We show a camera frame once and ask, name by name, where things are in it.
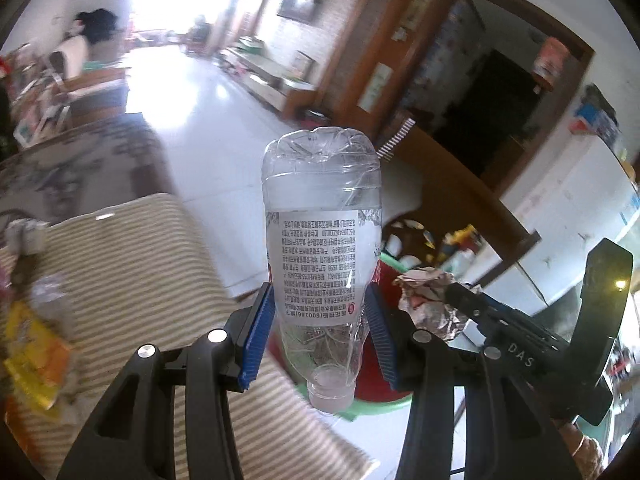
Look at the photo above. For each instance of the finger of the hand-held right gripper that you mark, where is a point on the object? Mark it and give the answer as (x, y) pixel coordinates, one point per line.
(472, 302)

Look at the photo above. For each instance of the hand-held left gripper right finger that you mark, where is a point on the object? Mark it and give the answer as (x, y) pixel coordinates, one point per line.
(382, 340)

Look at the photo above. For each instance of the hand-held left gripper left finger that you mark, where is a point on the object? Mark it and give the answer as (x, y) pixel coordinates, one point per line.
(257, 340)

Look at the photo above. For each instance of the silver foil wrapper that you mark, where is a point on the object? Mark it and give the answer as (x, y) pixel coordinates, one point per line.
(425, 305)

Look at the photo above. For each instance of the red bin with green rim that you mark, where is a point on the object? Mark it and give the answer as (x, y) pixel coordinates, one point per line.
(372, 397)

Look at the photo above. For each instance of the clear plastic bottle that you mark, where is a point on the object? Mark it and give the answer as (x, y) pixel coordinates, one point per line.
(320, 260)

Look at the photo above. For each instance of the person's right hand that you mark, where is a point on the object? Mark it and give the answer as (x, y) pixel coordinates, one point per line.
(582, 452)

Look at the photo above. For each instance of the yellow toy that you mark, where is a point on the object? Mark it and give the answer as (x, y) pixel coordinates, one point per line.
(462, 240)

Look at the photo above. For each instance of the brown wooden board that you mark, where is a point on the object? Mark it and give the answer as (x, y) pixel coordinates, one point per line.
(450, 175)

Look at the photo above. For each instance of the white cabinet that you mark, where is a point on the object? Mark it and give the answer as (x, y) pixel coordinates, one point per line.
(575, 200)

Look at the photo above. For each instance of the striped beige table cloth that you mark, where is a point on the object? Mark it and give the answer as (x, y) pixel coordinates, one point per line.
(125, 270)

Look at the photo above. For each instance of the yellow snack packet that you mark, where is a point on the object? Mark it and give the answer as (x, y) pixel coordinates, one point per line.
(35, 360)

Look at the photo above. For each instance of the small white box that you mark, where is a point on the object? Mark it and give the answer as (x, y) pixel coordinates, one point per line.
(25, 237)

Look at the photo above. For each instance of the orange box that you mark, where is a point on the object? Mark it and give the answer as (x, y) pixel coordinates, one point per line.
(550, 57)

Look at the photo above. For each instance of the low television cabinet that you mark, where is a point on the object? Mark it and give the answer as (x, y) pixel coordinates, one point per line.
(270, 72)

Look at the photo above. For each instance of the framed picture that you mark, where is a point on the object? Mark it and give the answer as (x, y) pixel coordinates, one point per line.
(303, 65)

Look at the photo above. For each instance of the wooden chair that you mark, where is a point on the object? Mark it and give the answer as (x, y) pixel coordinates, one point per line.
(95, 95)

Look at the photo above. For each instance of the wall television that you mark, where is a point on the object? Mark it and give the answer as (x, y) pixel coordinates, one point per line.
(295, 6)

